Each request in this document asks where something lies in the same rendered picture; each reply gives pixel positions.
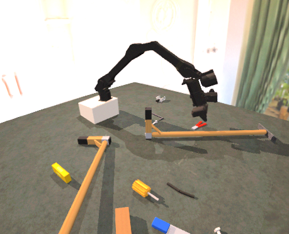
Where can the yellow rectangular block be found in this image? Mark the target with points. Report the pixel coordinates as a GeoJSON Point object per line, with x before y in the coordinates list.
{"type": "Point", "coordinates": [61, 172]}

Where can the orange flat bar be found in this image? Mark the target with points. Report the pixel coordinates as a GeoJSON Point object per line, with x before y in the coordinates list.
{"type": "Point", "coordinates": [122, 220]}

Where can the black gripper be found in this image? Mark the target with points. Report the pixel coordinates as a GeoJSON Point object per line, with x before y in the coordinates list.
{"type": "Point", "coordinates": [201, 108]}

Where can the yellow-handled screwdriver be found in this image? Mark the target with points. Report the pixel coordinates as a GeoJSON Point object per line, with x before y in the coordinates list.
{"type": "Point", "coordinates": [142, 189]}

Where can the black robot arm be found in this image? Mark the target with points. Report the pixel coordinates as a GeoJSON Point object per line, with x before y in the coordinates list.
{"type": "Point", "coordinates": [185, 68]}

